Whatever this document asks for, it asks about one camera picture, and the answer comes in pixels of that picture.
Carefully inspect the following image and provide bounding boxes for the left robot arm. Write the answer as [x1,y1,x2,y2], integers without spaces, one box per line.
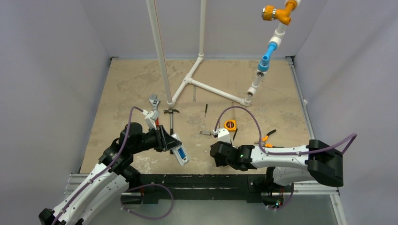
[38,122,190,225]

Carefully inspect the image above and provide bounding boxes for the orange tape measure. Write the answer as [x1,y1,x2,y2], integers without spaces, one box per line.
[224,120,237,132]

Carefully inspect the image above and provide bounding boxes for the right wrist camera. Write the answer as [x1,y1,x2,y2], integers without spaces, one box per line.
[212,128,232,144]

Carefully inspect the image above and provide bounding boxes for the orange handled pliers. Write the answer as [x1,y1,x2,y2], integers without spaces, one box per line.
[254,129,285,150]

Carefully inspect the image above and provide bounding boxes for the blue pipe fitting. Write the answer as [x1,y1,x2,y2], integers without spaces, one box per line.
[257,43,277,72]

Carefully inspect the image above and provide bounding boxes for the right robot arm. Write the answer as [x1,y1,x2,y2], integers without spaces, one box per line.
[210,139,344,191]

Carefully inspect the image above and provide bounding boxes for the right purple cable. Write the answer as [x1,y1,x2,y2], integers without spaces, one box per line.
[213,105,358,212]

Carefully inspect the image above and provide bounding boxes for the white pvc pipe frame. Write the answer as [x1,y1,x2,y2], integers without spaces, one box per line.
[146,0,288,107]

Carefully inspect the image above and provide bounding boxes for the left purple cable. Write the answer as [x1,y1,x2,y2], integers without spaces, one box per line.
[51,106,174,225]

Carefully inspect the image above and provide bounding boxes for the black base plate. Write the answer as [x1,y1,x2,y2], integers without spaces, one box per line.
[110,173,294,206]

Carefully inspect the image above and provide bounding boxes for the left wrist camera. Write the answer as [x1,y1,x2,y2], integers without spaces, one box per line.
[142,110,160,130]

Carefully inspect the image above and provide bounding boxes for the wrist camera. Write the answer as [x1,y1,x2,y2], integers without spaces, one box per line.
[142,110,160,130]
[212,128,232,144]

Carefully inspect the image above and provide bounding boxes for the purple cable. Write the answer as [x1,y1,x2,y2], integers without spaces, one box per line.
[213,105,358,212]
[51,106,174,225]

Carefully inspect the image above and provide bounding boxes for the white remote control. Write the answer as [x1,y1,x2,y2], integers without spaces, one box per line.
[171,134,190,166]

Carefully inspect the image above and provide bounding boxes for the red adjustable wrench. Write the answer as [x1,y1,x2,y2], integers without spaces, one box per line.
[148,94,160,126]

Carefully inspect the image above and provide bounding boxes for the small silver spanner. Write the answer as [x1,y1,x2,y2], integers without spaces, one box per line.
[192,85,196,102]

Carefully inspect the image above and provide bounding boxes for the blue battery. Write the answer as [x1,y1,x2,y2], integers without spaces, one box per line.
[177,148,184,158]
[178,148,186,160]

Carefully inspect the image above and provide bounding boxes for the aluminium rail frame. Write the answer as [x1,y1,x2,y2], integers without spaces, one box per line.
[63,56,348,225]

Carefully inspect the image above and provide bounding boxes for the black handled hammer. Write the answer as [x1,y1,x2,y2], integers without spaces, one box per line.
[163,108,180,135]

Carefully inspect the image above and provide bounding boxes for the orange pipe valve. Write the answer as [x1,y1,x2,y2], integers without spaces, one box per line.
[261,0,301,26]

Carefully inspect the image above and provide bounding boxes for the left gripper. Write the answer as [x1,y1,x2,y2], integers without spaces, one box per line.
[131,124,181,154]

